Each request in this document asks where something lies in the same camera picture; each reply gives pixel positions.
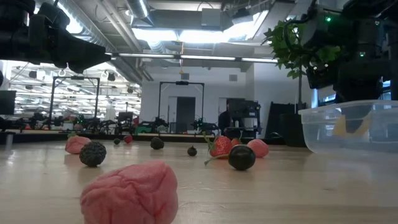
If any black equipment cart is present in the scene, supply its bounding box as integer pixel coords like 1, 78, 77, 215
228, 99, 262, 139

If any green potted plant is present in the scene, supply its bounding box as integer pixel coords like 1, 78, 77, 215
263, 18, 343, 147

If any pink plastic raspberry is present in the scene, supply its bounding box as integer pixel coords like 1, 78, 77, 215
247, 138, 270, 159
64, 136, 92, 155
80, 160, 179, 224

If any black aluminium table frame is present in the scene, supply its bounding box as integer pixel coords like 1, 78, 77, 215
0, 132, 307, 146

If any person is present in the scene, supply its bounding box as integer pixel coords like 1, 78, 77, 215
217, 102, 233, 136

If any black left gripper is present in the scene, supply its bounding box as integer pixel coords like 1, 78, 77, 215
26, 14, 112, 74

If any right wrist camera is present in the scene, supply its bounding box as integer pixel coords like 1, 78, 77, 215
306, 60, 336, 90

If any yellow plastic lemon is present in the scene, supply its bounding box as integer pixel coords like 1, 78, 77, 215
333, 114, 371, 138

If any silver ventilation duct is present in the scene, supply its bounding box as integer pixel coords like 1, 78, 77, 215
126, 0, 155, 27

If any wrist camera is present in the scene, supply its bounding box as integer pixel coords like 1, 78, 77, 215
306, 60, 336, 90
37, 2, 71, 30

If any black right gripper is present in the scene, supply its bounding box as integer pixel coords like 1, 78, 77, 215
334, 58, 385, 134

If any red strawberry with green leaves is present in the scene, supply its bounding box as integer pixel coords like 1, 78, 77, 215
201, 130, 234, 160

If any green distant box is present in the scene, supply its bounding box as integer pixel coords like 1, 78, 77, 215
134, 125, 153, 135

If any clear plastic tupperware container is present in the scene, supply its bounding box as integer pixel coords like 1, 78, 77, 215
298, 99, 398, 155

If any black plastic blackberry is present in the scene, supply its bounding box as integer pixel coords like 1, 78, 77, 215
150, 136, 165, 151
78, 141, 108, 168

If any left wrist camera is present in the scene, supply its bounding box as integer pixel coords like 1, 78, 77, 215
37, 2, 71, 30

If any black distant monitor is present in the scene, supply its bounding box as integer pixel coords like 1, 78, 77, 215
0, 90, 17, 115

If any dark cherry with stem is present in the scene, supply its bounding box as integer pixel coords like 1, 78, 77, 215
203, 144, 257, 171

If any long ceiling light bar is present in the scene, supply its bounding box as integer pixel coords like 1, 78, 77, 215
105, 52, 279, 63

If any black distant station frame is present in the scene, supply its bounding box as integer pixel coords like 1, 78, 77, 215
49, 75, 101, 130
157, 80, 205, 134

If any black leaning panel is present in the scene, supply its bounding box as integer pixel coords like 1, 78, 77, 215
266, 101, 300, 139

